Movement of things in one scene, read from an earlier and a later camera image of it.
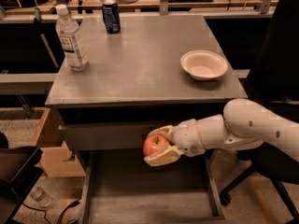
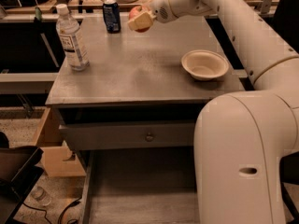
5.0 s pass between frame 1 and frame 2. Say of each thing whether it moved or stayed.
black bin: stayed
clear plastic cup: stayed
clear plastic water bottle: stayed
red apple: moved
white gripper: moved
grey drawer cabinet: stayed
